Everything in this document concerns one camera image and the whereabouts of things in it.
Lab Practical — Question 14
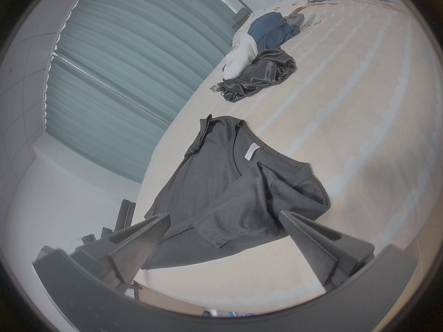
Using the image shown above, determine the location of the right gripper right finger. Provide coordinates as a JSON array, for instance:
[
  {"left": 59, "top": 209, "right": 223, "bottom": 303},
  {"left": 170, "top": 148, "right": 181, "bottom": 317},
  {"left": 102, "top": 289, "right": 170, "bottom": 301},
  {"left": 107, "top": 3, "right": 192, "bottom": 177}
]
[{"left": 278, "top": 210, "right": 377, "bottom": 286}]

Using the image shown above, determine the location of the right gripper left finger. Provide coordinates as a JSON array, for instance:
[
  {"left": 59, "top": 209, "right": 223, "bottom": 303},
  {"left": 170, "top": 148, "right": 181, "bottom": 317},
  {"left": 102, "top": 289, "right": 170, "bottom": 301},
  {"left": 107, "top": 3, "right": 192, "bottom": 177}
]
[{"left": 74, "top": 212, "right": 172, "bottom": 291}]

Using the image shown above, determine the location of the black T-shirt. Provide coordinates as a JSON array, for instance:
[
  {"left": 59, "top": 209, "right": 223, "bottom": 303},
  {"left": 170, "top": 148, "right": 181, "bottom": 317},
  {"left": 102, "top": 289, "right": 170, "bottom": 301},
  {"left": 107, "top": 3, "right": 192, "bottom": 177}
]
[{"left": 140, "top": 115, "right": 331, "bottom": 270}]

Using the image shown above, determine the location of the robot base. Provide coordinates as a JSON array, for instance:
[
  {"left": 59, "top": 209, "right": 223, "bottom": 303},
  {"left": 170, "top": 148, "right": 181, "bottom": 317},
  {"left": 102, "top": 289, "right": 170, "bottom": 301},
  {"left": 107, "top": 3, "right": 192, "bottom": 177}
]
[{"left": 201, "top": 306, "right": 258, "bottom": 319}]

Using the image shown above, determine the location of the bed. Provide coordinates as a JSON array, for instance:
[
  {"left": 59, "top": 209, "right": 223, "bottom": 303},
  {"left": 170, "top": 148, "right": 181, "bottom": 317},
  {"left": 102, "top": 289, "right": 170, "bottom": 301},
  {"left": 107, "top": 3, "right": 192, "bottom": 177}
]
[{"left": 133, "top": 0, "right": 438, "bottom": 315}]

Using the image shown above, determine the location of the pile of clothes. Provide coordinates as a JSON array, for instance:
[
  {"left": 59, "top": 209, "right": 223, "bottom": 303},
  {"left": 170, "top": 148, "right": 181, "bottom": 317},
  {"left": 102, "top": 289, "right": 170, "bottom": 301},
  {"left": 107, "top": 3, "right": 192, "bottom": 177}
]
[{"left": 221, "top": 11, "right": 322, "bottom": 81}]

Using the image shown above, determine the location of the blue-green curtain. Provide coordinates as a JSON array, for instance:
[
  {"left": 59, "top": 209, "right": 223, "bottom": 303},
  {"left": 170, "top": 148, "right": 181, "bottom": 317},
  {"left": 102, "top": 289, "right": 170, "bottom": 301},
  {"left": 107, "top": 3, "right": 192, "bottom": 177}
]
[
  {"left": 57, "top": 0, "right": 250, "bottom": 120},
  {"left": 45, "top": 56, "right": 167, "bottom": 186}
]

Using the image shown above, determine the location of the black satin garment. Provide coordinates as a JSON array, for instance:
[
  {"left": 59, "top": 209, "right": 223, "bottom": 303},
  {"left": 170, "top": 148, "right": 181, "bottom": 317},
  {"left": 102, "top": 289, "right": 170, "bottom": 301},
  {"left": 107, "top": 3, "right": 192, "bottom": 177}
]
[{"left": 210, "top": 47, "right": 298, "bottom": 103}]

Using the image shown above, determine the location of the white printed pillow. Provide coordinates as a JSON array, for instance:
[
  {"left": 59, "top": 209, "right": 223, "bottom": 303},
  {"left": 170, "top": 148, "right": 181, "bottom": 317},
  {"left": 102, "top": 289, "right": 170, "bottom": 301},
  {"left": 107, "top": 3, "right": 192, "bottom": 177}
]
[{"left": 273, "top": 0, "right": 310, "bottom": 13}]

